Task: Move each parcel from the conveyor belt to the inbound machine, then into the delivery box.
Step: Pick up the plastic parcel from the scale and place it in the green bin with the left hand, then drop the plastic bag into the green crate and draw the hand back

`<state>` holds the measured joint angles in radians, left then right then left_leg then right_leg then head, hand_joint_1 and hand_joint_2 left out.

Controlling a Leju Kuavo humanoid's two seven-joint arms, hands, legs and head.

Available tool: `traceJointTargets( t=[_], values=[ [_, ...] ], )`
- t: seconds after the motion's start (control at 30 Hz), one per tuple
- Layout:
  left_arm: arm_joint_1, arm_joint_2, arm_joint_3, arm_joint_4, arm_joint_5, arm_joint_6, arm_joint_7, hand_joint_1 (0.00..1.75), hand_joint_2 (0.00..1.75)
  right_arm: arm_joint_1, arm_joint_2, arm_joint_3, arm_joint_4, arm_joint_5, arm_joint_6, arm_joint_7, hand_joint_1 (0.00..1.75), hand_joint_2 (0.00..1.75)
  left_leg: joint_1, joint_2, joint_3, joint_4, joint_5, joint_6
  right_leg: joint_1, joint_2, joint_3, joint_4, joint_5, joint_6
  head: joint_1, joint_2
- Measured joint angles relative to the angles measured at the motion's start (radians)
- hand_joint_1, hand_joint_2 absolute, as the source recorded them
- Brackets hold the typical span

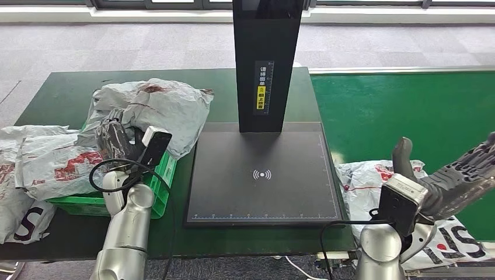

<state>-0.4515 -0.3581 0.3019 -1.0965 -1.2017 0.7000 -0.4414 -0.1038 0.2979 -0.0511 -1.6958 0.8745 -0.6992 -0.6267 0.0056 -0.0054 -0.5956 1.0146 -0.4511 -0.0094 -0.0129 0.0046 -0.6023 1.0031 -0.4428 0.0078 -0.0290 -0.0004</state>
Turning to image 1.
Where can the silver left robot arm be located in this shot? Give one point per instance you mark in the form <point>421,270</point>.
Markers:
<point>127,232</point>

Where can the green plastic crate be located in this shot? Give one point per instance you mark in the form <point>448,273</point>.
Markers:
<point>162,193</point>

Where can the black window frame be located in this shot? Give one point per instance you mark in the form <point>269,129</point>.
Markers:
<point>116,4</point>

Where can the grey parcel bag red print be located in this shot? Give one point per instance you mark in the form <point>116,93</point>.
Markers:
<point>50,166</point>
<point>170,108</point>

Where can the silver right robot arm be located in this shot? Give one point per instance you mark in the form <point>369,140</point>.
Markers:
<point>381,251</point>

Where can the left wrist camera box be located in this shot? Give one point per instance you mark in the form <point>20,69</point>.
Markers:
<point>156,145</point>

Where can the silver metal stand foot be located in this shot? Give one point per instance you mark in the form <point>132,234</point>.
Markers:
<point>9,270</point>

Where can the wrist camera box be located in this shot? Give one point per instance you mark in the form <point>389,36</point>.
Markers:
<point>398,205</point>
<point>156,145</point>

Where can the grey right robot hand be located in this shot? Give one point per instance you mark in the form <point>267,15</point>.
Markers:
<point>456,181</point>

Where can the white electrical box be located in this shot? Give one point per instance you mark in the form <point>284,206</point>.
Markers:
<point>332,257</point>

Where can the black inbound scanner machine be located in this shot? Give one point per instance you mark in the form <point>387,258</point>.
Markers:
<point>232,185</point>

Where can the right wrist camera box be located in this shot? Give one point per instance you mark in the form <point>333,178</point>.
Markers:
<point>398,205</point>

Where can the dark green table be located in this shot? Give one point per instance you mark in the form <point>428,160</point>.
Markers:
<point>58,96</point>

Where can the white window sill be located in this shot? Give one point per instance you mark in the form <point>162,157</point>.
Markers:
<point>116,15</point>

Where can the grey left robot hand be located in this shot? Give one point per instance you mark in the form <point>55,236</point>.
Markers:
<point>114,141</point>

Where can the green conveyor belt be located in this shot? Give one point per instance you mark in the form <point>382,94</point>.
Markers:
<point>386,116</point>

